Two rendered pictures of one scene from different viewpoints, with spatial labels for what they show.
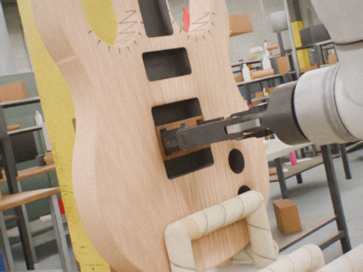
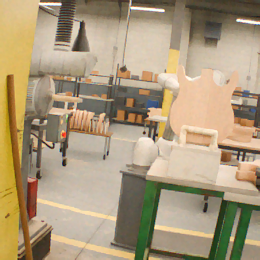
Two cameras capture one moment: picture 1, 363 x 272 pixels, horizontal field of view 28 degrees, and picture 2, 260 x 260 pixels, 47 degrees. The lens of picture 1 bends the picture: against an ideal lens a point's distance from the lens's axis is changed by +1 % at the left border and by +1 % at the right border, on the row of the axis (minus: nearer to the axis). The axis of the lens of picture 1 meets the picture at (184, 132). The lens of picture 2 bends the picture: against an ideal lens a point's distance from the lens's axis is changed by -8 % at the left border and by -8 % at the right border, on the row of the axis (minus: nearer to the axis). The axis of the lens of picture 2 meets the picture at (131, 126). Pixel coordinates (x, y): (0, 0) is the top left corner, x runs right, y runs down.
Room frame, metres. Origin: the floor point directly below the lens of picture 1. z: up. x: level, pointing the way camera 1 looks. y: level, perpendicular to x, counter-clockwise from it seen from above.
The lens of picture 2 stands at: (2.14, 1.27, 1.36)
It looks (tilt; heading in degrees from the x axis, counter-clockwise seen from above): 7 degrees down; 240
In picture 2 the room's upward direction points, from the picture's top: 8 degrees clockwise
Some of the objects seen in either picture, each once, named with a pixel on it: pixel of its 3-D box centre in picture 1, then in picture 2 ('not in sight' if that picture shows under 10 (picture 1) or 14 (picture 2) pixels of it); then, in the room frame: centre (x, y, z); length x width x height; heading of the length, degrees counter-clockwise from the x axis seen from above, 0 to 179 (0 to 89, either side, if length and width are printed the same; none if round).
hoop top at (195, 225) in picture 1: (216, 216); not in sight; (0.97, -0.02, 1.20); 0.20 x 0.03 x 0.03; 138
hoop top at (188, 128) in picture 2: not in sight; (200, 131); (1.02, 0.04, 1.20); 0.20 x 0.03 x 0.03; 138
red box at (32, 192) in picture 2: not in sight; (20, 192); (1.73, -0.99, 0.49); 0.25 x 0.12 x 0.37; 140
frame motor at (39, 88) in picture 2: not in sight; (24, 93); (1.78, -0.83, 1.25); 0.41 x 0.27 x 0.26; 140
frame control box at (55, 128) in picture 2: not in sight; (47, 130); (1.56, -0.95, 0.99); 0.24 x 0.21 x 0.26; 140
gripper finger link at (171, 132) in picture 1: (171, 140); not in sight; (0.95, 0.02, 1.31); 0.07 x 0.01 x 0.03; 49
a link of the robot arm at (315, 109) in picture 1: (332, 105); not in sight; (0.82, -0.17, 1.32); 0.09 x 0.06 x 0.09; 138
